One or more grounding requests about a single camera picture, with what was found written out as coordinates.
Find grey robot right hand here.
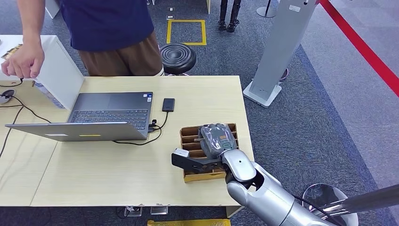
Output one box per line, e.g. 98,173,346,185
198,123,238,158

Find person's right hand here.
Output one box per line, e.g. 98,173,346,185
0,43,46,79

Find brown wooden card organizer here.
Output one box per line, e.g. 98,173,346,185
180,123,240,184

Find person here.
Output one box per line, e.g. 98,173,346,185
59,0,165,77

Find printed cards stack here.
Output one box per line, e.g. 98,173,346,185
0,43,24,60

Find white box cabinet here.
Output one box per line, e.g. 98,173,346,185
0,35,85,111

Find white round desk device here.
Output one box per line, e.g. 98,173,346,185
0,89,16,105

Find black external drive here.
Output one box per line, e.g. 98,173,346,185
161,98,176,113

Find white furniture corner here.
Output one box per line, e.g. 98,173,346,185
45,0,61,19

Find pale table leg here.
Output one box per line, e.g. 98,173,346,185
226,206,245,218

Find yellow package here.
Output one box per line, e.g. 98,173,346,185
147,218,232,226

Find black round stool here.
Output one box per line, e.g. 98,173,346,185
159,43,197,76

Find grey open laptop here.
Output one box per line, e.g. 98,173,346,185
4,91,154,143

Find grey kiosk stand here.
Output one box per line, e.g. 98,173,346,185
242,0,317,109

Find chrome stand with pole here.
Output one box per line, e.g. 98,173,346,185
302,183,399,226

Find black robot legs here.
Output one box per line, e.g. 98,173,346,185
217,0,242,33

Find round grey pole base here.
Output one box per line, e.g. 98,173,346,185
256,0,279,18

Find thin black cable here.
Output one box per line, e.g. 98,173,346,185
0,78,24,88

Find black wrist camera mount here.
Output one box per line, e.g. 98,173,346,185
171,148,226,175

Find black desk cable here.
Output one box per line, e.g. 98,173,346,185
0,93,52,160

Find black drive cable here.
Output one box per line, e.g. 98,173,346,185
112,112,169,146

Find metal floor bracket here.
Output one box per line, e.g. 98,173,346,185
124,205,144,218
150,204,169,216

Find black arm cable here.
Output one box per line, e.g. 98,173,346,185
293,194,343,226

